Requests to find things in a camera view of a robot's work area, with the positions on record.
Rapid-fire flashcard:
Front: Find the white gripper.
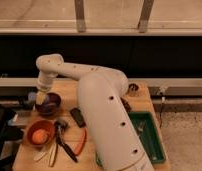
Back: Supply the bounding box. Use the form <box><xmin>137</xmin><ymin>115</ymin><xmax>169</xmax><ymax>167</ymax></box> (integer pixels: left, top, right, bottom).
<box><xmin>36</xmin><ymin>71</ymin><xmax>56</xmax><ymax>105</ymax></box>

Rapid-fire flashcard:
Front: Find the blue sponge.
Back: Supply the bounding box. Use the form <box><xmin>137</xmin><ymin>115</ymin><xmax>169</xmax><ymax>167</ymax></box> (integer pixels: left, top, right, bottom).
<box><xmin>28</xmin><ymin>92</ymin><xmax>37</xmax><ymax>102</ymax></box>

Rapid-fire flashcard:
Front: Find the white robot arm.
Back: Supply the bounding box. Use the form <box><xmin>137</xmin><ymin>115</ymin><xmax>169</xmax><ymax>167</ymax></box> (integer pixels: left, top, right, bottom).
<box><xmin>36</xmin><ymin>54</ymin><xmax>154</xmax><ymax>171</ymax></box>

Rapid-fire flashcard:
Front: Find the purple bowl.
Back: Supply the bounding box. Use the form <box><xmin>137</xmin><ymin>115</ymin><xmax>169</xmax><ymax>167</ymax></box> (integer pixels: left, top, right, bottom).
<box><xmin>35</xmin><ymin>93</ymin><xmax>61</xmax><ymax>115</ymax></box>

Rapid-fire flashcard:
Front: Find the orange bowl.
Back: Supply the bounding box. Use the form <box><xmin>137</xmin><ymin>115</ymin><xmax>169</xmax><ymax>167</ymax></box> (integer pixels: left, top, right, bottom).
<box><xmin>27</xmin><ymin>120</ymin><xmax>55</xmax><ymax>147</ymax></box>

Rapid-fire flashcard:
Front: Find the orange fruit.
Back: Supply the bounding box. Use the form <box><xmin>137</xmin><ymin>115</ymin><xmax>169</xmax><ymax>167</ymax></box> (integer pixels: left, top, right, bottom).
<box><xmin>32</xmin><ymin>129</ymin><xmax>48</xmax><ymax>144</ymax></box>

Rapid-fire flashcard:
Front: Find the black remote control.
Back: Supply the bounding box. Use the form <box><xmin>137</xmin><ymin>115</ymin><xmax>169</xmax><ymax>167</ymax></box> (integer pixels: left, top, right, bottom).
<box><xmin>70</xmin><ymin>108</ymin><xmax>86</xmax><ymax>127</ymax></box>

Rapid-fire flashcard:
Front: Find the cream wooden knife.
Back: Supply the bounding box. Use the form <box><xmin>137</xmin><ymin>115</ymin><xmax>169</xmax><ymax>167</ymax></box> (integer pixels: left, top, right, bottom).
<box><xmin>48</xmin><ymin>142</ymin><xmax>57</xmax><ymax>167</ymax></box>

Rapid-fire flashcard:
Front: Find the orange carrot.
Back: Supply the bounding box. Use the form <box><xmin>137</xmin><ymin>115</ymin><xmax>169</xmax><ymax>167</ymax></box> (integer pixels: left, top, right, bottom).
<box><xmin>74</xmin><ymin>128</ymin><xmax>87</xmax><ymax>156</ymax></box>

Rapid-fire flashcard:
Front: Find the cream wooden spoon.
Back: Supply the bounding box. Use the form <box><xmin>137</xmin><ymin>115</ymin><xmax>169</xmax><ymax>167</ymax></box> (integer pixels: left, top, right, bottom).
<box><xmin>34</xmin><ymin>151</ymin><xmax>47</xmax><ymax>162</ymax></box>

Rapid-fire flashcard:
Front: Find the pine cone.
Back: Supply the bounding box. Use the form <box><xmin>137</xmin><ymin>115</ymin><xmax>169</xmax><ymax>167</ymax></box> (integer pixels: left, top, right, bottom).
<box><xmin>121</xmin><ymin>98</ymin><xmax>132</xmax><ymax>112</ymax></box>

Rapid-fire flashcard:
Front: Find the small dark jar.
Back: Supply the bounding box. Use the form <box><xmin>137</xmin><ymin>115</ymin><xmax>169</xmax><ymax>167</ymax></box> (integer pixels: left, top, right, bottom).
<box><xmin>128</xmin><ymin>83</ymin><xmax>139</xmax><ymax>96</ymax></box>

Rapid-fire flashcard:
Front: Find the silver fork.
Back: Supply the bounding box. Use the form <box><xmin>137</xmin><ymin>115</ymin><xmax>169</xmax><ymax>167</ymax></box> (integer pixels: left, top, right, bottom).
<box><xmin>138</xmin><ymin>122</ymin><xmax>145</xmax><ymax>134</ymax></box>

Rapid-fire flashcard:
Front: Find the green tray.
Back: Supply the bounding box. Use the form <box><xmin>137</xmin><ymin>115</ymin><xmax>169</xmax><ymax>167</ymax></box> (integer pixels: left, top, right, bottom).
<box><xmin>90</xmin><ymin>110</ymin><xmax>165</xmax><ymax>170</ymax></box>

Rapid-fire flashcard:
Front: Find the black handled scoop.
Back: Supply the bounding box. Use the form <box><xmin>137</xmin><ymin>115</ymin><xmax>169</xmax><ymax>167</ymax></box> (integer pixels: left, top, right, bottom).
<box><xmin>54</xmin><ymin>120</ymin><xmax>78</xmax><ymax>162</ymax></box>

